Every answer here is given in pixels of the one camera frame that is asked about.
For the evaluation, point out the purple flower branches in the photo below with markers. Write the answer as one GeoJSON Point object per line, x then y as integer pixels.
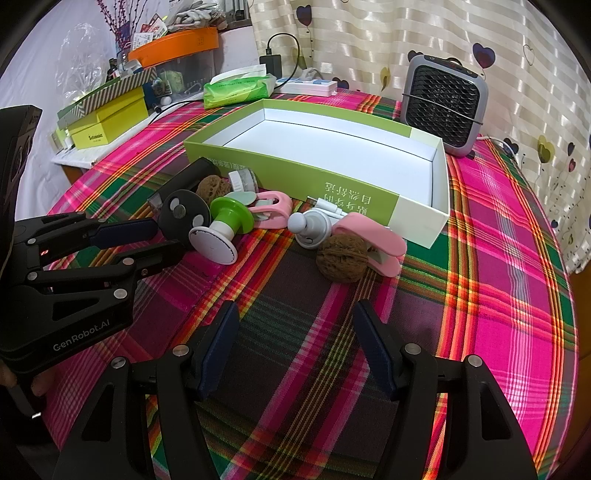
{"type": "Point", "coordinates": [121, 18]}

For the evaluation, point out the person's left hand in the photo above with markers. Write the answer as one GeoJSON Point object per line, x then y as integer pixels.
{"type": "Point", "coordinates": [41, 384]}

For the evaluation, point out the white plug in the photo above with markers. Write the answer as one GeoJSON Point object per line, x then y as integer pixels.
{"type": "Point", "coordinates": [312, 74]}

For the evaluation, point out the grey space heater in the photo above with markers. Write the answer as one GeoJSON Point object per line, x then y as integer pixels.
{"type": "Point", "coordinates": [438, 106]}

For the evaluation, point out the heart print curtain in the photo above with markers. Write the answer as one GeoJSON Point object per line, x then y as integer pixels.
{"type": "Point", "coordinates": [392, 32]}

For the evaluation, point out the black power adapter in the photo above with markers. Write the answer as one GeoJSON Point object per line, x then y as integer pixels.
{"type": "Point", "coordinates": [271, 64]}

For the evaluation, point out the green and white plunger gadget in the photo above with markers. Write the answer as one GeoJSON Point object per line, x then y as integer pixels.
{"type": "Point", "coordinates": [228, 217]}

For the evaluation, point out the pink plaid tablecloth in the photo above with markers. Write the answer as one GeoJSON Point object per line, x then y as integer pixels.
{"type": "Point", "coordinates": [498, 277]}

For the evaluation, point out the black bike light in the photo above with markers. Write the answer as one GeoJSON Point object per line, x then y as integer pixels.
{"type": "Point", "coordinates": [189, 177]}

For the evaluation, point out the small white round jar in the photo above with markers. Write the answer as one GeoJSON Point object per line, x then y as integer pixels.
{"type": "Point", "coordinates": [242, 181]}

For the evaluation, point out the brown walnut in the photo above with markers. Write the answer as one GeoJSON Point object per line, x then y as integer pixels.
{"type": "Point", "coordinates": [341, 259]}
{"type": "Point", "coordinates": [213, 187]}

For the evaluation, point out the white work gloves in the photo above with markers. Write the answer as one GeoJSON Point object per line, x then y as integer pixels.
{"type": "Point", "coordinates": [194, 14]}

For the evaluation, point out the orange lid storage bin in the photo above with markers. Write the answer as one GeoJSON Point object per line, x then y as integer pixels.
{"type": "Point", "coordinates": [180, 44]}

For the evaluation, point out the green tissue pack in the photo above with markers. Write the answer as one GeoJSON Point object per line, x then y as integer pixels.
{"type": "Point", "coordinates": [240, 90]}

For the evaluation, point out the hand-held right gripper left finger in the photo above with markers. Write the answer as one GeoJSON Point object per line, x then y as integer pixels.
{"type": "Point", "coordinates": [218, 353]}

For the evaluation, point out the white and grey small gadget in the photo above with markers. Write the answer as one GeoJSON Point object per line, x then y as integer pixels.
{"type": "Point", "coordinates": [310, 227]}

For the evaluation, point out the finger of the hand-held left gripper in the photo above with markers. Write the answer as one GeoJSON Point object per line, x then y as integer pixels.
{"type": "Point", "coordinates": [157, 261]}
{"type": "Point", "coordinates": [124, 231]}

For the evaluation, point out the striped green box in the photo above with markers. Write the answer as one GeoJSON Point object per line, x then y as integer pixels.
{"type": "Point", "coordinates": [111, 90]}

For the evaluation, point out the white power strip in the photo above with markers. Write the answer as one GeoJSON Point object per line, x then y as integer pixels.
{"type": "Point", "coordinates": [304, 86]}

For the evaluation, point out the clear plastic bag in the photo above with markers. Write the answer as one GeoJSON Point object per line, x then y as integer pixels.
{"type": "Point", "coordinates": [83, 64]}

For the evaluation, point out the plain pink clip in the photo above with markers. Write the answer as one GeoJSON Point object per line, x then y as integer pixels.
{"type": "Point", "coordinates": [369, 237]}

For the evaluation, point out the green cardboard box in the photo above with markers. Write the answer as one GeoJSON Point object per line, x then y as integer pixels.
{"type": "Point", "coordinates": [323, 134]}

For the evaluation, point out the pink clip with green pad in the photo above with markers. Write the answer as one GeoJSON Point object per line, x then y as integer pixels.
{"type": "Point", "coordinates": [274, 210]}

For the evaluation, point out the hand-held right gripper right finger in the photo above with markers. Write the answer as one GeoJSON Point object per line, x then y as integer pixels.
{"type": "Point", "coordinates": [375, 353]}

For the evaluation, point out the yellow cardboard box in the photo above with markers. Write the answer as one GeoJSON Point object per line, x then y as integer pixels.
{"type": "Point", "coordinates": [111, 122]}

